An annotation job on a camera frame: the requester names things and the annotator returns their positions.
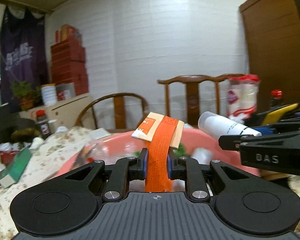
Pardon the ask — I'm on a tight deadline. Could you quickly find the orange strap with card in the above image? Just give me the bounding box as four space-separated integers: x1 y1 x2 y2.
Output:
131 112 185 192

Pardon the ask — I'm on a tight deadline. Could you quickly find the yellow black work glove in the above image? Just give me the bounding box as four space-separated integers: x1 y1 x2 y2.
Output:
244 103 300 127

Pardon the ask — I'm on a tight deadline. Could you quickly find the white paper cup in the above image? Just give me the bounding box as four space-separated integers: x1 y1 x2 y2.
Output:
198 111 261 140

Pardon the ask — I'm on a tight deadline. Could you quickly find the pink plastic basin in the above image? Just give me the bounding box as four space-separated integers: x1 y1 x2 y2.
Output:
56 127 262 181

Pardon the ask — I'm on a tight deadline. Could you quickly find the red cap sauce bottle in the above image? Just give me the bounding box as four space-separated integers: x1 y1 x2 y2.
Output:
270 89 283 109

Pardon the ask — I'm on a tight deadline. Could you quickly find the wooden chair straight back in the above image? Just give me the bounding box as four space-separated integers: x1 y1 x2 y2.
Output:
157 73 244 127

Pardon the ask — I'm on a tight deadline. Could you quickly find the wooden chair round back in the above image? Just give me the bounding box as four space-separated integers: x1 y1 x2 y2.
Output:
75 93 149 131

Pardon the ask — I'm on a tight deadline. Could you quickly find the brown wooden wardrobe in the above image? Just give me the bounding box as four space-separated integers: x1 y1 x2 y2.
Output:
239 0 300 112

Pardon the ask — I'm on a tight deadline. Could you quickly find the white tin can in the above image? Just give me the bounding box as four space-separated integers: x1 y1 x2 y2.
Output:
40 83 57 106

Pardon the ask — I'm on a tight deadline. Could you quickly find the red gift box stack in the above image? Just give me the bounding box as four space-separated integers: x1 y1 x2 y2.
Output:
50 24 89 95

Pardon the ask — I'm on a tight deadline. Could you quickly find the potted plant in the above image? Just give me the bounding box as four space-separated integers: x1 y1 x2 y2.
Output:
11 81 41 111

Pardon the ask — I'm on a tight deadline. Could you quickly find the purple hanging banner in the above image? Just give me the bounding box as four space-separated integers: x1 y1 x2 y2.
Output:
0 7 49 103

